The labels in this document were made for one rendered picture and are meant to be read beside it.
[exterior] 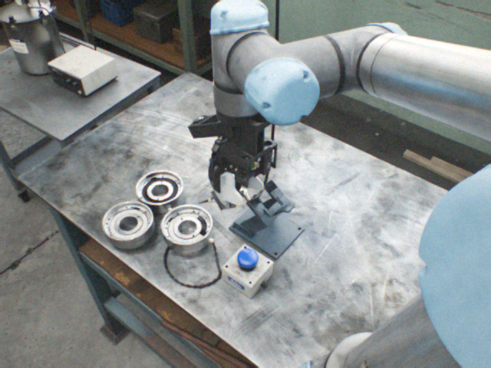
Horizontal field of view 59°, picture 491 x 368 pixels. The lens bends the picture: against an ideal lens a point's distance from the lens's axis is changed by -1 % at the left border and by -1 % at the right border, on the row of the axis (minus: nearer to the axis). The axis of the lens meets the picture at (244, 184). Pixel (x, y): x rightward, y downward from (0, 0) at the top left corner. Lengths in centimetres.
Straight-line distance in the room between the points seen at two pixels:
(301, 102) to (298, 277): 46
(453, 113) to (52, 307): 168
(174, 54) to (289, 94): 219
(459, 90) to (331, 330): 53
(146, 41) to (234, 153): 219
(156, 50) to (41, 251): 131
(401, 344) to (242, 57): 35
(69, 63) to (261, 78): 121
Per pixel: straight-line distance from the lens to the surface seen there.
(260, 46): 54
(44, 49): 174
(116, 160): 114
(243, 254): 82
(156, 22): 272
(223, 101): 64
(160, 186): 103
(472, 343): 25
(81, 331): 182
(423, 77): 47
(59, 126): 151
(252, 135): 66
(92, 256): 128
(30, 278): 202
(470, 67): 44
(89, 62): 164
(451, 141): 247
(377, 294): 90
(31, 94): 170
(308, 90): 51
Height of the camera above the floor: 155
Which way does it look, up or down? 46 degrees down
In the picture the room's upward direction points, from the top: straight up
